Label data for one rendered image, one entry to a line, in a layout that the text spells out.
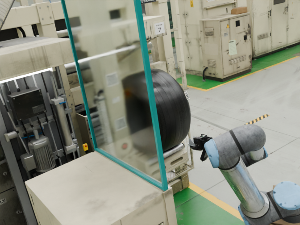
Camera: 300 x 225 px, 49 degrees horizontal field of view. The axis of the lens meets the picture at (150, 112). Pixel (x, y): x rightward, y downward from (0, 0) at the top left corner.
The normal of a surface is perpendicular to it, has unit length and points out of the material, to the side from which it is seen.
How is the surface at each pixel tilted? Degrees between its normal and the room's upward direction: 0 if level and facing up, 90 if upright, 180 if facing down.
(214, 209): 0
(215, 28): 90
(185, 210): 0
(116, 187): 0
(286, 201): 38
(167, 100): 61
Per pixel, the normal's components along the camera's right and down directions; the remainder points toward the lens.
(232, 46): 0.56, 0.22
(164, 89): 0.34, -0.50
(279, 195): -0.33, -0.50
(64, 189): -0.14, -0.93
